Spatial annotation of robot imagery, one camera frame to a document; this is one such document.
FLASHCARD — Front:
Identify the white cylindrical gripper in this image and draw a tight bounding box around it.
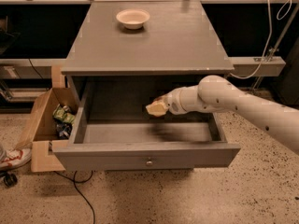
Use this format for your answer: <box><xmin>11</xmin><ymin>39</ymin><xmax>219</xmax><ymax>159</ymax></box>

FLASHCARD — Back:
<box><xmin>146</xmin><ymin>86</ymin><xmax>205</xmax><ymax>117</ymax></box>

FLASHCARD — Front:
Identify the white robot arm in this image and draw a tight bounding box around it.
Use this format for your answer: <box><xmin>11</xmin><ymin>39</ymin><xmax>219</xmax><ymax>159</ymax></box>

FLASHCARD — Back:
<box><xmin>146</xmin><ymin>76</ymin><xmax>299</xmax><ymax>154</ymax></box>

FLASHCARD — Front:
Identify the grey open top drawer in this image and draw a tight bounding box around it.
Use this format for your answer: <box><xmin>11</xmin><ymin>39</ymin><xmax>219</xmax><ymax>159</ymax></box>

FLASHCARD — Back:
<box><xmin>53</xmin><ymin>76</ymin><xmax>240</xmax><ymax>171</ymax></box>

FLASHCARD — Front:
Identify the round metal drawer knob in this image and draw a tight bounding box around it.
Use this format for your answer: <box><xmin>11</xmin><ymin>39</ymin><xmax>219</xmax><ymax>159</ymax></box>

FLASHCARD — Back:
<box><xmin>146</xmin><ymin>158</ymin><xmax>153</xmax><ymax>167</ymax></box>

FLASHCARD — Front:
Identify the grey wooden cabinet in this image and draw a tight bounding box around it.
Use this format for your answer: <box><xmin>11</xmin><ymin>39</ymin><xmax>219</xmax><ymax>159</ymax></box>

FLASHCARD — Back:
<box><xmin>62</xmin><ymin>1</ymin><xmax>234</xmax><ymax>98</ymax></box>

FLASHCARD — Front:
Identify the white paper bowl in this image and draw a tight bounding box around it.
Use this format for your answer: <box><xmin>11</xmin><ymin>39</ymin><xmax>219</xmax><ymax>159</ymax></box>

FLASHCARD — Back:
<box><xmin>116</xmin><ymin>9</ymin><xmax>150</xmax><ymax>30</ymax></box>

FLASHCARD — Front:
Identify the dark blue snack bag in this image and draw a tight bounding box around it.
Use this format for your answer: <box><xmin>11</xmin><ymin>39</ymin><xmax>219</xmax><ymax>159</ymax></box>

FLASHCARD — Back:
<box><xmin>56</xmin><ymin>123</ymin><xmax>72</xmax><ymax>140</ymax></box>

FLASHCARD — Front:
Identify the green snack bag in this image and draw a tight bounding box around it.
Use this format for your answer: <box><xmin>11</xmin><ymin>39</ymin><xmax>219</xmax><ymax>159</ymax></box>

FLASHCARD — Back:
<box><xmin>52</xmin><ymin>105</ymin><xmax>76</xmax><ymax>124</ymax></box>

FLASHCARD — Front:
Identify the open cardboard box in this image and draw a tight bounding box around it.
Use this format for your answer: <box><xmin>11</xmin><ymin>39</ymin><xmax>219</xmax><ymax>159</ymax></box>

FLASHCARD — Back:
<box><xmin>15</xmin><ymin>65</ymin><xmax>78</xmax><ymax>172</ymax></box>

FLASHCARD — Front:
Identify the white and red sneaker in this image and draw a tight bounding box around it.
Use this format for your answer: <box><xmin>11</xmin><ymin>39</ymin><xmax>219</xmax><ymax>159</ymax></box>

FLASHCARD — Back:
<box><xmin>0</xmin><ymin>148</ymin><xmax>32</xmax><ymax>171</ymax></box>

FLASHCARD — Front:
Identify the black caster wheel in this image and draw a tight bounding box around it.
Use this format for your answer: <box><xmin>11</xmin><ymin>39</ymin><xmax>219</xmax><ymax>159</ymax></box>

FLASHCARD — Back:
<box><xmin>0</xmin><ymin>172</ymin><xmax>18</xmax><ymax>188</ymax></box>

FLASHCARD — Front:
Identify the black floor cable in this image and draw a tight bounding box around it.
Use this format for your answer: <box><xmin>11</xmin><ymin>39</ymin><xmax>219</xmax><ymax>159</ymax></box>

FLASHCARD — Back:
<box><xmin>53</xmin><ymin>170</ymin><xmax>97</xmax><ymax>224</ymax></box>

